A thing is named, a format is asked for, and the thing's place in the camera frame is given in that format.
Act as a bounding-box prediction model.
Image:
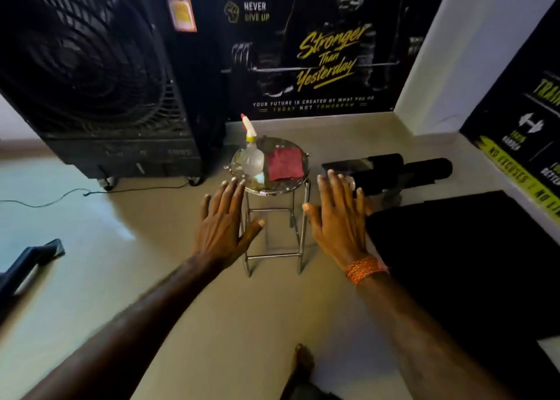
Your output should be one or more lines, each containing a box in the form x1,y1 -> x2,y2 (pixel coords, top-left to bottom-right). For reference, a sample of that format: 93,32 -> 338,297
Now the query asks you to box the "person's left hand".
192,177 -> 266,270

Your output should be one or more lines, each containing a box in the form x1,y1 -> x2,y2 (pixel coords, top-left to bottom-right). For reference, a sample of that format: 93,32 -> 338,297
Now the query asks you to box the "person's right hand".
302,170 -> 371,270

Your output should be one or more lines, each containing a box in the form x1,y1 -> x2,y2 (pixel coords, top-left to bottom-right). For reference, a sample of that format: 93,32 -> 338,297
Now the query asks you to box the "person's right forearm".
356,273 -> 517,400

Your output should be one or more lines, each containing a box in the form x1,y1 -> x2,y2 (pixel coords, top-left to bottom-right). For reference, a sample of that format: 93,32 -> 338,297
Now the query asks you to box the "person's left forearm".
20,255 -> 228,400

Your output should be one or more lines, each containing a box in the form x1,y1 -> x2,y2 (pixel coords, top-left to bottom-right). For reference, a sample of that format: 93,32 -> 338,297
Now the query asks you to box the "black dumbbell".
321,153 -> 453,208

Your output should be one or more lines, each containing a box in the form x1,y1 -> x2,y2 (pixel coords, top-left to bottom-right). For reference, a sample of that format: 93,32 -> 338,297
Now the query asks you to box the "clear spray bottle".
240,114 -> 266,178

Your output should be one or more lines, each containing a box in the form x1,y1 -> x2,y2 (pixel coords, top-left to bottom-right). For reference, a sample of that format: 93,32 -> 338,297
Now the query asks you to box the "round steel stool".
224,136 -> 312,278

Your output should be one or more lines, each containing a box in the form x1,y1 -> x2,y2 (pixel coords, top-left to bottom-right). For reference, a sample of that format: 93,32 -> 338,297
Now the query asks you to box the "red cleaning cloth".
266,146 -> 305,182

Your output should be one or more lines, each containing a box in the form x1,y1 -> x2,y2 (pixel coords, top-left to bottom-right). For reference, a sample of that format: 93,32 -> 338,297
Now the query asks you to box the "orange thread wristband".
345,256 -> 390,287

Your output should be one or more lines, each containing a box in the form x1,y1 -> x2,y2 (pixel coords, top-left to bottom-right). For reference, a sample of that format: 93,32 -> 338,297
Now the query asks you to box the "black floor mat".
365,190 -> 560,400

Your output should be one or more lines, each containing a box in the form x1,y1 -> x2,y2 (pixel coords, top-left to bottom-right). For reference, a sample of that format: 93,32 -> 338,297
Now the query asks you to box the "person's foot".
280,343 -> 342,400

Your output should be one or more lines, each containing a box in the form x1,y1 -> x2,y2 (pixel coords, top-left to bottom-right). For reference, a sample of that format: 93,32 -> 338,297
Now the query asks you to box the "black gym motivation poster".
214,0 -> 453,122

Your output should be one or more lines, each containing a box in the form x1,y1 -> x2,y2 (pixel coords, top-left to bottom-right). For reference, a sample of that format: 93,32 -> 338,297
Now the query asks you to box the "black air cooler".
0,0 -> 228,191

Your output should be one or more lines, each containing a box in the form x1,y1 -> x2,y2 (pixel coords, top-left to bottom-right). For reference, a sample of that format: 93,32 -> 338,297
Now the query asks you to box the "black poster with green stripe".
459,0 -> 560,225

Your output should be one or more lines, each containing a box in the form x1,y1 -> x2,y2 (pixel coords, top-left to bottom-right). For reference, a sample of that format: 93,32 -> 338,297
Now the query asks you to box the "dark blue equipment leg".
0,239 -> 66,322

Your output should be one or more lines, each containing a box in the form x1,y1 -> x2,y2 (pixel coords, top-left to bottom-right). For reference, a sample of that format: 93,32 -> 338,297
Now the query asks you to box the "sticker label on cooler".
160,0 -> 198,33

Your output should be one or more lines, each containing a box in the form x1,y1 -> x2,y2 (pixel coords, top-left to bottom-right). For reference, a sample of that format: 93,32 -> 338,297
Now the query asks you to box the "black power cable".
0,182 -> 191,208

